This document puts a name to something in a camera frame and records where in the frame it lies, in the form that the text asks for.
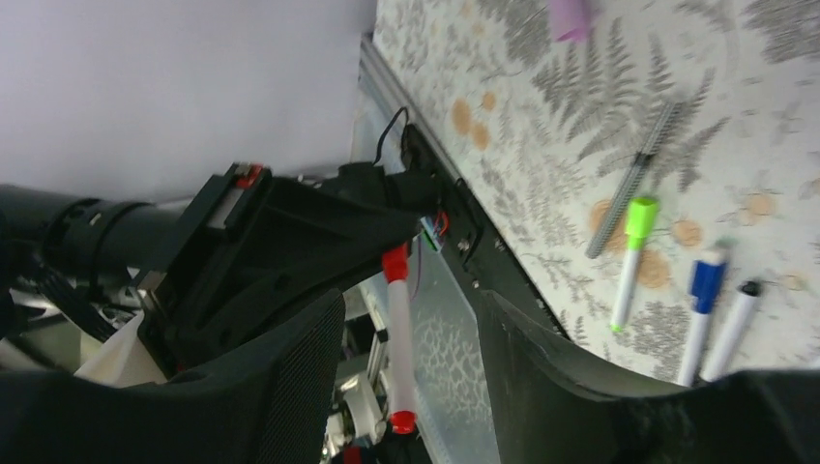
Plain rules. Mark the green capped marker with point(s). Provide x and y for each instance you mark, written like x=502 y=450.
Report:
x=641 y=214

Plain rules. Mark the red capped white marker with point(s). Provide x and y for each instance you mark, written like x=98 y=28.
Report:
x=402 y=402

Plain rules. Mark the black tipped white marker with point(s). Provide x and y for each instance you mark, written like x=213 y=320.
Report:
x=732 y=331

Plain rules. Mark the blue capped marker lower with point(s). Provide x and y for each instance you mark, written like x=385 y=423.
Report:
x=705 y=285

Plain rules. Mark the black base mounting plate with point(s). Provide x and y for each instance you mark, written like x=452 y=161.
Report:
x=475 y=251

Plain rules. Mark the floral table mat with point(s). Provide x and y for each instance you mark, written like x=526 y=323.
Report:
x=544 y=131

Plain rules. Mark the grey pen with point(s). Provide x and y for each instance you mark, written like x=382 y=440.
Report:
x=633 y=178

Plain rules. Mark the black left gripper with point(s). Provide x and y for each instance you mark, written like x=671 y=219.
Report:
x=247 y=254

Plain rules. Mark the pink highlighter cap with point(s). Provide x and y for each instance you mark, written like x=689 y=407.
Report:
x=570 y=20

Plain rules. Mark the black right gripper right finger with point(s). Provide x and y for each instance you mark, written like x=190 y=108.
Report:
x=554 y=402

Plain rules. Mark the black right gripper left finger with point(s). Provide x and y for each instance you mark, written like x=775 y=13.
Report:
x=266 y=401

